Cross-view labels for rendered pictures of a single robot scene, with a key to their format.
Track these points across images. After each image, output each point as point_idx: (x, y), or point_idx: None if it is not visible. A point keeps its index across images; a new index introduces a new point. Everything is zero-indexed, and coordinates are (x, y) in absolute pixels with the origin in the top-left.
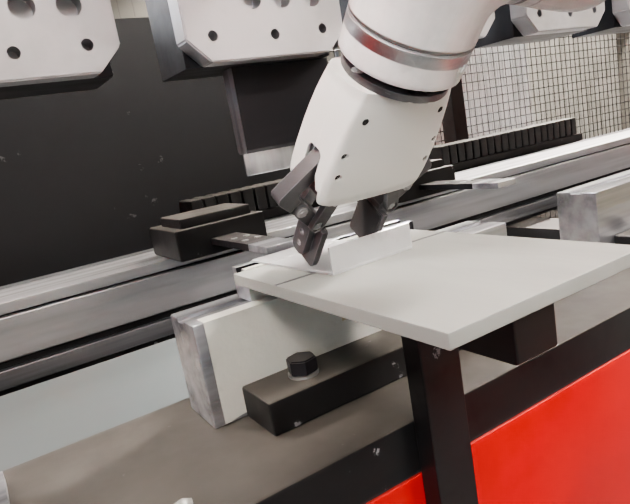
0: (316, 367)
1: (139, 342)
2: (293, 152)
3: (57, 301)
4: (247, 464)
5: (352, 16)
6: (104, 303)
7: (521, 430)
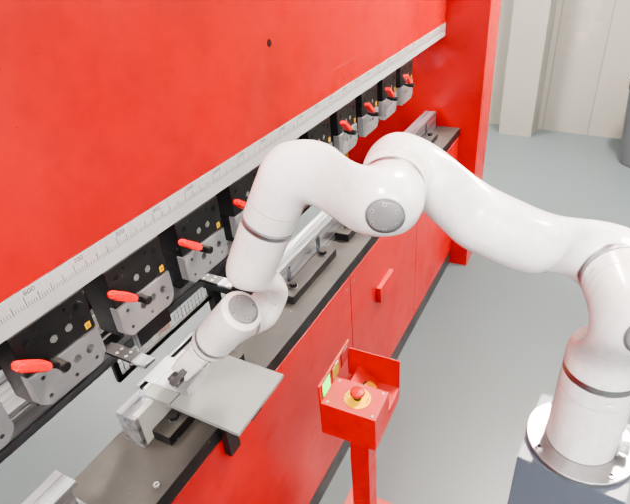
0: (179, 415)
1: (67, 403)
2: (173, 366)
3: (28, 403)
4: (167, 461)
5: (199, 346)
6: None
7: None
